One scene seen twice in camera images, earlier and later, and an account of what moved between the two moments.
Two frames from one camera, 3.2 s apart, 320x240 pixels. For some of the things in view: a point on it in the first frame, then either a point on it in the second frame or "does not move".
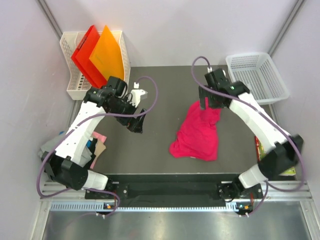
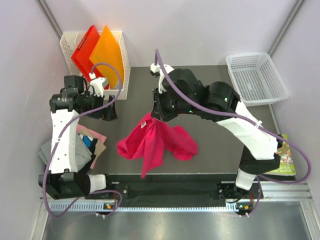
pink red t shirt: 197,136 to 147,139
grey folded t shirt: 86,154 does not move
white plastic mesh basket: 257,71 does not move
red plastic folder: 82,53 does not move
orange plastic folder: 108,55 does not move
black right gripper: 204,93 to 158,111
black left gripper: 127,122 to 99,114
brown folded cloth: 99,147 does not move
